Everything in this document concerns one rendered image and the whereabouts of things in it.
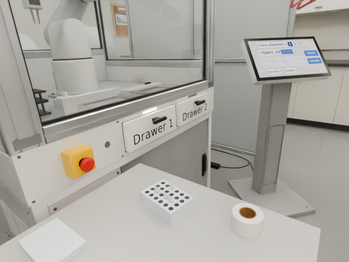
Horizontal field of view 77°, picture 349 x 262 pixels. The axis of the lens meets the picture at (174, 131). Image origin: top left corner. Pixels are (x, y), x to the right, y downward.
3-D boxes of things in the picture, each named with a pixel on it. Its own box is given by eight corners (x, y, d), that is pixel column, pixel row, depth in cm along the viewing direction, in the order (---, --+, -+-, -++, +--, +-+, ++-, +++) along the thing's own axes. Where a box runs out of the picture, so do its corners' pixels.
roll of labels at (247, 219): (268, 231, 50) (270, 217, 48) (244, 242, 47) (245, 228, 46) (247, 212, 56) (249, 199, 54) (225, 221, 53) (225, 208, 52)
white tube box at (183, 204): (194, 209, 58) (194, 197, 56) (171, 226, 52) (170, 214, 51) (163, 190, 66) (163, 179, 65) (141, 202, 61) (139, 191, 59)
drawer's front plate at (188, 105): (209, 112, 123) (209, 92, 119) (179, 127, 101) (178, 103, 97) (206, 111, 124) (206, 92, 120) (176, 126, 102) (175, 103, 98)
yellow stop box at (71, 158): (98, 169, 64) (93, 146, 61) (75, 181, 58) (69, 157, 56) (88, 164, 66) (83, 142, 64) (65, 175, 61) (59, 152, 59)
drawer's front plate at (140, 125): (176, 128, 99) (175, 105, 95) (129, 153, 77) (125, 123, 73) (173, 128, 100) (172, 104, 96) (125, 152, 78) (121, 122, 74)
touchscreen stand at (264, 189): (314, 212, 159) (349, 68, 123) (258, 224, 151) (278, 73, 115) (272, 176, 205) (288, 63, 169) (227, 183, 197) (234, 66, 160)
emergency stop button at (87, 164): (97, 169, 61) (94, 156, 59) (84, 175, 58) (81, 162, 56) (91, 166, 62) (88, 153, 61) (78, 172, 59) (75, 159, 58)
